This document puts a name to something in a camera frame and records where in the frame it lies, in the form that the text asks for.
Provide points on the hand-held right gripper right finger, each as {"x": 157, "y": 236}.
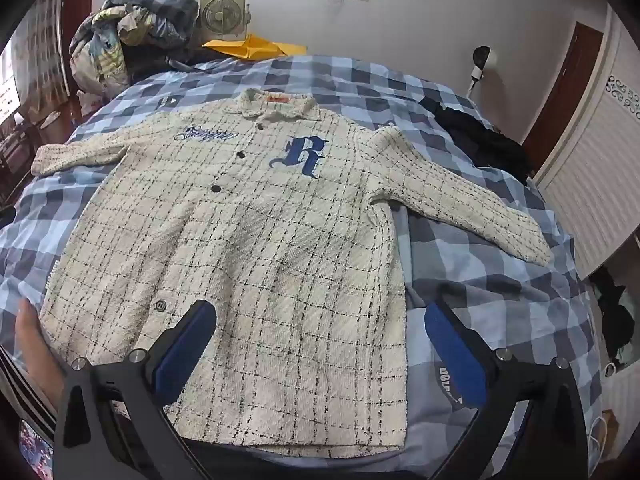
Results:
{"x": 455, "y": 355}

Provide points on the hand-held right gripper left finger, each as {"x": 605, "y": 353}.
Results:
{"x": 185, "y": 345}

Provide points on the cream plaid shirt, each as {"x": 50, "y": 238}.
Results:
{"x": 250, "y": 235}

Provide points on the person's left forearm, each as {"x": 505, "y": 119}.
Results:
{"x": 40, "y": 355}

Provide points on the blue checkered bed blanket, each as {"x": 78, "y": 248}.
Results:
{"x": 475, "y": 270}

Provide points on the phone with lit screen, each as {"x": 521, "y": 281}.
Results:
{"x": 35, "y": 447}

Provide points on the white slatted cabinet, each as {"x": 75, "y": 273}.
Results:
{"x": 595, "y": 185}

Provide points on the black cloth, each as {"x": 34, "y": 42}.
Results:
{"x": 475, "y": 135}

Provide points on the brown wooden door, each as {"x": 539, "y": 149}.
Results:
{"x": 75, "y": 10}
{"x": 570, "y": 90}

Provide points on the yellow cloth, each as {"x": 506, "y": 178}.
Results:
{"x": 255, "y": 47}

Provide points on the pile of bedding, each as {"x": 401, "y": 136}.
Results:
{"x": 125, "y": 35}

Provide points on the small beige fan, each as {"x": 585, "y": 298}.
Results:
{"x": 220, "y": 12}

